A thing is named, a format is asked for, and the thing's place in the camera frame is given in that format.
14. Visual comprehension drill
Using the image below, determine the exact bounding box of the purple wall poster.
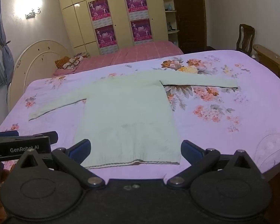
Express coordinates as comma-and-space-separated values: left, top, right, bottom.
88, 0, 113, 26
125, 0, 150, 20
94, 24, 119, 49
130, 18, 153, 43

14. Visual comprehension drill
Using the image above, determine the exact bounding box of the orange patterned pillow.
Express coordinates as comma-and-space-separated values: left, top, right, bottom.
55, 56, 84, 70

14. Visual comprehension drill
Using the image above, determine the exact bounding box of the wall lamp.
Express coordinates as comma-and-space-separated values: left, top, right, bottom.
25, 8, 41, 19

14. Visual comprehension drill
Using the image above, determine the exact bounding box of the dark wooden chair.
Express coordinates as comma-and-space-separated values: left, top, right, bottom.
236, 24, 255, 56

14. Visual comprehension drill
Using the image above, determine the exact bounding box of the light green knit sweater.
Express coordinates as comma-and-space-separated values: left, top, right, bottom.
28, 71, 239, 169

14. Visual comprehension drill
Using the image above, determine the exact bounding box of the pink checked bed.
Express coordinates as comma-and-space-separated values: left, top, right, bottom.
52, 40, 184, 76

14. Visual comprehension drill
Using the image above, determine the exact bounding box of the cream corner shelf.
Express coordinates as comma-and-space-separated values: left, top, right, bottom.
161, 0, 180, 47

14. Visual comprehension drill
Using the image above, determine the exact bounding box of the dark wooden door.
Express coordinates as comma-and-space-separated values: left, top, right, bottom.
170, 0, 207, 54

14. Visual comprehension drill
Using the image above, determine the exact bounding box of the cream wardrobe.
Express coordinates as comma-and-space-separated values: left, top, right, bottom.
55, 0, 169, 56

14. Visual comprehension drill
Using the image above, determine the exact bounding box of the wooden bed footboard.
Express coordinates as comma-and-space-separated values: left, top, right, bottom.
253, 44, 280, 87

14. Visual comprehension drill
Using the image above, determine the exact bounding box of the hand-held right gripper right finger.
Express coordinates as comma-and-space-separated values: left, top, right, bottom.
167, 140, 262, 189

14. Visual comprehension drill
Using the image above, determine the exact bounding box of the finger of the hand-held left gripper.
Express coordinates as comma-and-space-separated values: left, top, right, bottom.
19, 132, 59, 144
0, 131, 19, 138

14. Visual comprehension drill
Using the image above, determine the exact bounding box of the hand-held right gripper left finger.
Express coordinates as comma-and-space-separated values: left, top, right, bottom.
15, 139, 106, 189

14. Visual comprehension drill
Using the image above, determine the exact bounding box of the cream round headboard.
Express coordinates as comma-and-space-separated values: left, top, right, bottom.
7, 40, 71, 112

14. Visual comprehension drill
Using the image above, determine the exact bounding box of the purple floral bed sheet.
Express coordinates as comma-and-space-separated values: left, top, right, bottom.
0, 49, 280, 182

